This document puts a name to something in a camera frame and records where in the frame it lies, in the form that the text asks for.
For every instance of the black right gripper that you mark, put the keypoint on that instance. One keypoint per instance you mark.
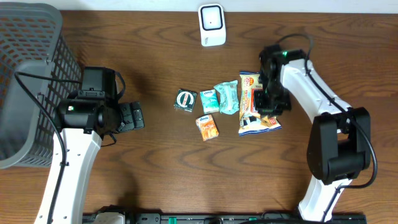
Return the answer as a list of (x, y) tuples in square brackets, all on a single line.
[(263, 109)]

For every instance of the small green wipes pack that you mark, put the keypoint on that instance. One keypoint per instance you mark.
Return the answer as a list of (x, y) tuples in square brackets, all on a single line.
[(209, 101)]

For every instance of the green wet wipes pack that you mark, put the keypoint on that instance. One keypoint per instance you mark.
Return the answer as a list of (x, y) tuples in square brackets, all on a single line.
[(229, 103)]

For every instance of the black plastic mesh basket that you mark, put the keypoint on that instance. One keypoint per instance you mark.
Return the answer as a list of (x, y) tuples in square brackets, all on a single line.
[(36, 62)]

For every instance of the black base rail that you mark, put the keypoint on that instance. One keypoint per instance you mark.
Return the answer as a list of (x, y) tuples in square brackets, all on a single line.
[(150, 218)]

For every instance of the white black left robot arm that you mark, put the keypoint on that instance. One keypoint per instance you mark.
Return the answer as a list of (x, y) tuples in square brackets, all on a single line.
[(81, 126)]

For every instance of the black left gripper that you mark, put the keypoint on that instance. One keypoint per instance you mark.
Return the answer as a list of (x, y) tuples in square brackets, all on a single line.
[(127, 116)]

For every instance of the roll of tape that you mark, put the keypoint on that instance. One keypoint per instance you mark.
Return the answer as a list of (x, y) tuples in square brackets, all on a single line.
[(185, 100)]

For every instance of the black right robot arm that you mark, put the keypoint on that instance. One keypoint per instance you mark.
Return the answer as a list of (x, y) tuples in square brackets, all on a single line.
[(339, 144)]

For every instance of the orange tissue pack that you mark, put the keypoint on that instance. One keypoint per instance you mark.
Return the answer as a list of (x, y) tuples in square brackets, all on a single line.
[(207, 127)]

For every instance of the white barcode scanner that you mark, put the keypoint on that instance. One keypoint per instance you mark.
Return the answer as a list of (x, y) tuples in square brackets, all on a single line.
[(212, 25)]

